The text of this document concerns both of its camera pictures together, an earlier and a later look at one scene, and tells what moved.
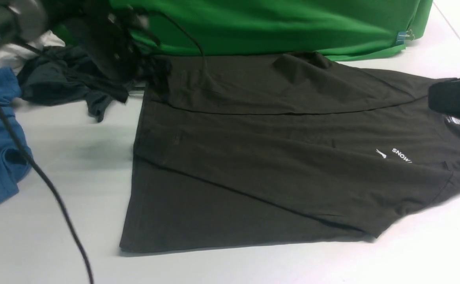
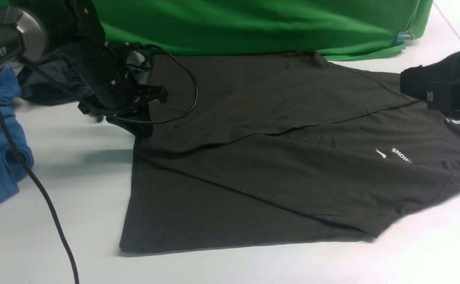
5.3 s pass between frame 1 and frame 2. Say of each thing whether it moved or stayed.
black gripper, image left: moved
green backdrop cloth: stayed
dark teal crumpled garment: stayed
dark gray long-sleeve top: stayed
